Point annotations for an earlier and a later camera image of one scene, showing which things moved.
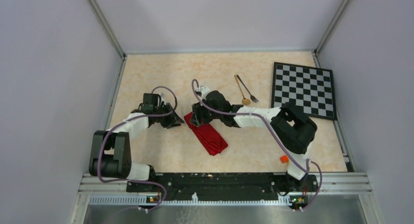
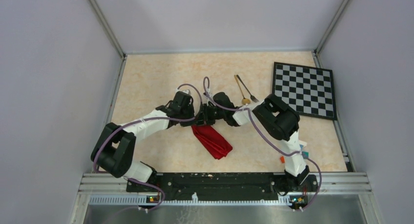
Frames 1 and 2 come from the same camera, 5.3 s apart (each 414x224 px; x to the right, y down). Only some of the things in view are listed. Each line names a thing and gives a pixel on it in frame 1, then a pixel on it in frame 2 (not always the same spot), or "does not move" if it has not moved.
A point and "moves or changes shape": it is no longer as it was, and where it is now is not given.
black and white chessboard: (311, 89) does not move
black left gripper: (173, 120) → (187, 123)
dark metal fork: (253, 98) does not move
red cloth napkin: (214, 143) moves or changes shape
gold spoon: (244, 101) does not move
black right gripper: (197, 114) does not move
